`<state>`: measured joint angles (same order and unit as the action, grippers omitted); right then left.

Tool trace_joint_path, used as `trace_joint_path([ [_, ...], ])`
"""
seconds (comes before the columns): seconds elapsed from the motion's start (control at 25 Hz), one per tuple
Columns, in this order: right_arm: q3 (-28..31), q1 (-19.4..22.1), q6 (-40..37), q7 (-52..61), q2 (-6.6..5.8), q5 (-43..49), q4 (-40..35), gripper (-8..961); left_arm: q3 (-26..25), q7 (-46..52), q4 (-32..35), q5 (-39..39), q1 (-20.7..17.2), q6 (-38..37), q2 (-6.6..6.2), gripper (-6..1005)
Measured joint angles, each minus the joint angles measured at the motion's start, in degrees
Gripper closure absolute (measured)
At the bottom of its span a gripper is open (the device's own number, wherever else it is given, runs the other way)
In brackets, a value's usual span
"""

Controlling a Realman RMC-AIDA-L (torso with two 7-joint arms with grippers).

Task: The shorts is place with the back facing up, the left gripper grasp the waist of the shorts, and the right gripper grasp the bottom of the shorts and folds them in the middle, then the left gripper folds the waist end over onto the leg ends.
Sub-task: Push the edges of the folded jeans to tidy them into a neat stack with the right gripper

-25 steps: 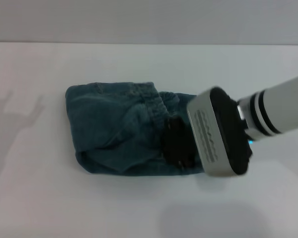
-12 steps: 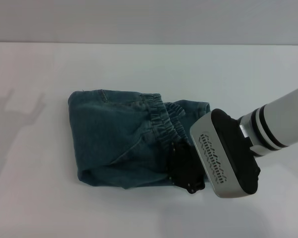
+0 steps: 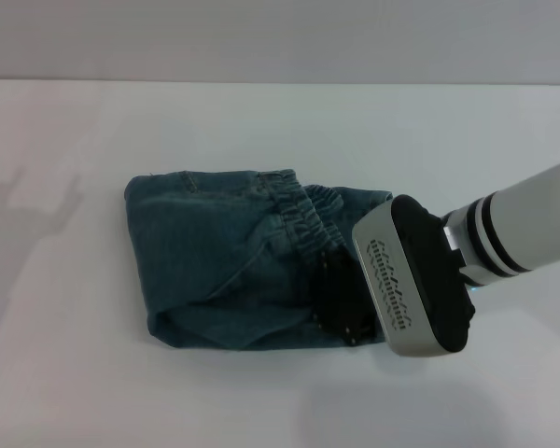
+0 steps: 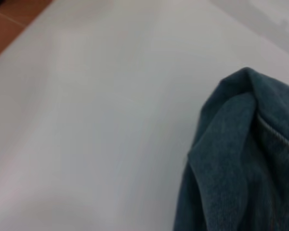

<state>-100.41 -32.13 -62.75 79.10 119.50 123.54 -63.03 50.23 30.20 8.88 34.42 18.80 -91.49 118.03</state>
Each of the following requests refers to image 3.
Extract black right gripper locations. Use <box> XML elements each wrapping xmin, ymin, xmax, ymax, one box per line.
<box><xmin>310</xmin><ymin>250</ymin><xmax>385</xmax><ymax>347</ymax></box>

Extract blue denim shorts with cartoon print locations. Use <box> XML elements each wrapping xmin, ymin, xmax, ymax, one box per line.
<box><xmin>123</xmin><ymin>168</ymin><xmax>396</xmax><ymax>352</ymax></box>

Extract silver vented wrist camera box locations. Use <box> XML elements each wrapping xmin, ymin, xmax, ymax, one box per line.
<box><xmin>352</xmin><ymin>193</ymin><xmax>478</xmax><ymax>358</ymax></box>

